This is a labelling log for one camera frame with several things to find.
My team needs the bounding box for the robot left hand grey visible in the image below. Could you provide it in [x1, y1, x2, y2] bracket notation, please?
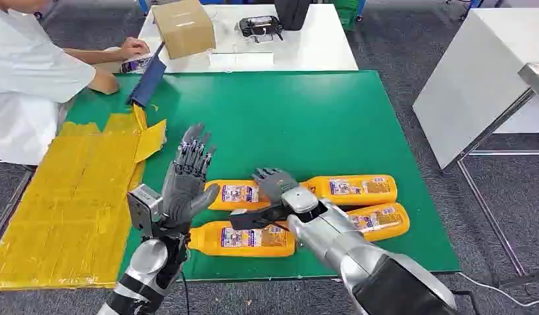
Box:
[161, 123, 221, 234]

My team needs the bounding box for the person's left hand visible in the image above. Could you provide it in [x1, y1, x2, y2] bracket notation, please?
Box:
[117, 37, 151, 61]

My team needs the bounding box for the robot right hand grey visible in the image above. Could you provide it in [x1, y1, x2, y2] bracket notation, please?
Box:
[251, 167, 301, 205]

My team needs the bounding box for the orange drink bottle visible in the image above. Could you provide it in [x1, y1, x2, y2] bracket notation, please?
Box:
[187, 220, 297, 258]
[205, 179, 272, 212]
[345, 202, 411, 243]
[300, 175, 399, 207]

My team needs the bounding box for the smartphone with lit screen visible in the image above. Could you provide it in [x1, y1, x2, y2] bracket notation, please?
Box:
[120, 54, 154, 74]

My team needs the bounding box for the blue folding tablet cover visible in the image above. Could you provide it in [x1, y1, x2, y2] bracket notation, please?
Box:
[127, 42, 167, 108]

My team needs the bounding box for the brown cardboard box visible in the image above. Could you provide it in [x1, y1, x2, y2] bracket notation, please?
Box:
[152, 0, 217, 60]

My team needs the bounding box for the green mat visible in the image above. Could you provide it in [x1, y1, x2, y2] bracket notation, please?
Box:
[64, 70, 462, 282]

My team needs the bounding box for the yellow sheet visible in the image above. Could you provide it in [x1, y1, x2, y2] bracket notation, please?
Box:
[0, 104, 168, 291]

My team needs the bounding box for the flat white box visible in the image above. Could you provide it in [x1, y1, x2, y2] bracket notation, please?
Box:
[208, 51, 275, 72]

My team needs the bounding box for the person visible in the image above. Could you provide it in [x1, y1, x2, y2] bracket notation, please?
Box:
[0, 0, 97, 167]

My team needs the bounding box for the black handheld controller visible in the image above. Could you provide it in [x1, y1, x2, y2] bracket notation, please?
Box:
[238, 15, 284, 43]

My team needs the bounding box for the black bag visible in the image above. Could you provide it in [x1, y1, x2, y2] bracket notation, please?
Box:
[274, 0, 312, 32]

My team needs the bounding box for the green crate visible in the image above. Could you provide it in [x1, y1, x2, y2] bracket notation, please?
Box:
[332, 0, 361, 32]

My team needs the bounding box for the white side table top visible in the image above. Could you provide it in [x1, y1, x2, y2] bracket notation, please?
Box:
[412, 7, 539, 171]

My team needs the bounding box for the blue leg with castor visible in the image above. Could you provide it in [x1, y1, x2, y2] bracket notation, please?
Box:
[460, 0, 484, 21]

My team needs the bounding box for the grey metal bench corner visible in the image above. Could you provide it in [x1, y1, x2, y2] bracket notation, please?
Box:
[517, 62, 539, 104]

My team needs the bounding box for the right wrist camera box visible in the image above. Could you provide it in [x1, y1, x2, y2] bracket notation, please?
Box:
[228, 203, 293, 232]

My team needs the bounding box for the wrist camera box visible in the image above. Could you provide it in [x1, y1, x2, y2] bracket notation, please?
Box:
[228, 203, 293, 232]
[126, 184, 165, 238]

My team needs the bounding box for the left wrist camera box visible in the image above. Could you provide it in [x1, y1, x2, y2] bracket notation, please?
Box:
[126, 184, 165, 238]

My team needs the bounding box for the black hanging cable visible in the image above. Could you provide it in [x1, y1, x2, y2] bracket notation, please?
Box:
[180, 261, 191, 315]

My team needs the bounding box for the grey metal table rail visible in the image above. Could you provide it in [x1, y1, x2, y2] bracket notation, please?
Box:
[0, 167, 36, 254]

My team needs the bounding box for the steel side table frame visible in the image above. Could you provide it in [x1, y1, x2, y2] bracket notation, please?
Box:
[442, 89, 539, 289]

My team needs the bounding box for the white floor cable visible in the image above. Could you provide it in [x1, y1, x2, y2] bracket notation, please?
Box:
[457, 272, 539, 308]

